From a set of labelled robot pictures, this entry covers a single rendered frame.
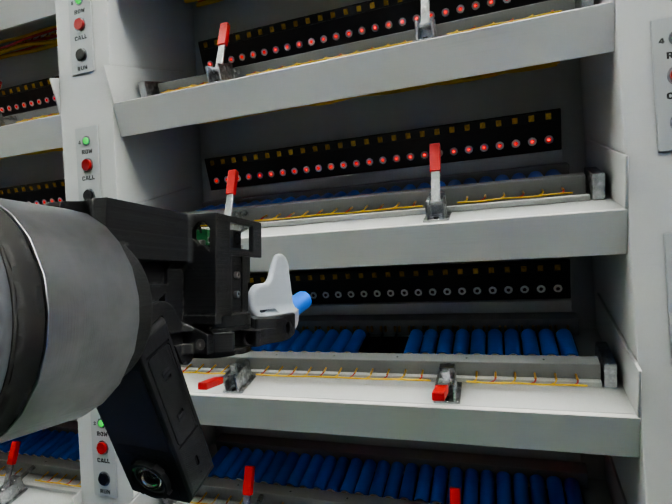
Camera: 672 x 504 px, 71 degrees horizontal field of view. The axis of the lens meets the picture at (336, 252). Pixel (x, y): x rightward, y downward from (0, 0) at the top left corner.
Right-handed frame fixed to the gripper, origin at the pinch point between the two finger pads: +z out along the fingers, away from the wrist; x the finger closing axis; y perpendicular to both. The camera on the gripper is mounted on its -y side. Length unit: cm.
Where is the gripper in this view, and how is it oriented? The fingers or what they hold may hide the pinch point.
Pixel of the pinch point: (273, 321)
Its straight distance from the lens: 40.2
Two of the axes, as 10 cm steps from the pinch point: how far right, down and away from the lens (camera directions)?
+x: -9.4, 0.3, 3.3
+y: -0.1, -10.0, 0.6
